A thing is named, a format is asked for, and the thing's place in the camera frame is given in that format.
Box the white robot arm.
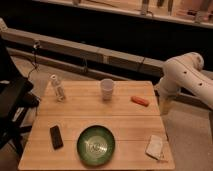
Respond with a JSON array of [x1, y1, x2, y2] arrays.
[[156, 52, 213, 115]]

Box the orange carrot toy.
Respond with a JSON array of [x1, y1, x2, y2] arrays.
[[131, 96, 149, 107]]

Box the white folded cloth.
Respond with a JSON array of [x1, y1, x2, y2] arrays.
[[146, 135, 163, 160]]

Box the white paper cup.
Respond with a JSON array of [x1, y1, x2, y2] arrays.
[[100, 78, 114, 100]]

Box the green round plate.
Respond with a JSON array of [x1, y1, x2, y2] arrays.
[[76, 125, 116, 167]]

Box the black chair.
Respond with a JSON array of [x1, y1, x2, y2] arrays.
[[0, 36, 39, 156]]

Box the black cable on wall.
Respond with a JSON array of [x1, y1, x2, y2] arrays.
[[26, 39, 43, 81]]

